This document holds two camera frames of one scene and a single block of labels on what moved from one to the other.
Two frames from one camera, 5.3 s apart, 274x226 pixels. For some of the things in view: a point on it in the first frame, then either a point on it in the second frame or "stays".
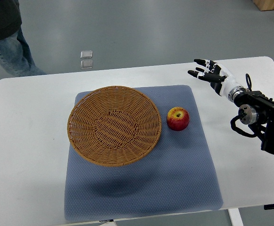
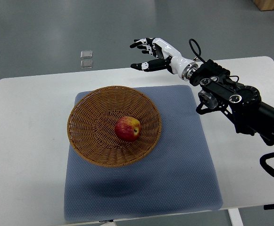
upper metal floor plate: (86, 54) stays
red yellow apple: (178, 118) -> (127, 128)
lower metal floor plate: (86, 64) stays
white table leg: (236, 217) stays
